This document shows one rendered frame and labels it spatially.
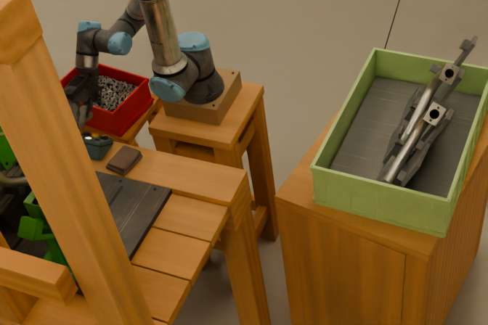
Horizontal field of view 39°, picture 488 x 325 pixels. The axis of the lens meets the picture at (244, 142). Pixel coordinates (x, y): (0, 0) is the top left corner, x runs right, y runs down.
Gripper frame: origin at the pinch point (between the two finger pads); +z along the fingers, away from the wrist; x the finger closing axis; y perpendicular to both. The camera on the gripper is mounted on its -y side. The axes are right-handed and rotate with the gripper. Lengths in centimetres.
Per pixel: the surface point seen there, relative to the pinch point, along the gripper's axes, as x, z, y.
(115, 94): 0.8, -8.8, 23.3
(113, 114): -6.7, -4.2, 10.8
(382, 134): -96, -11, 32
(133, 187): -29.4, 13.0, -10.5
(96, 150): -11.3, 5.4, -5.4
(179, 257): -54, 25, -25
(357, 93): -85, -22, 37
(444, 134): -115, -14, 37
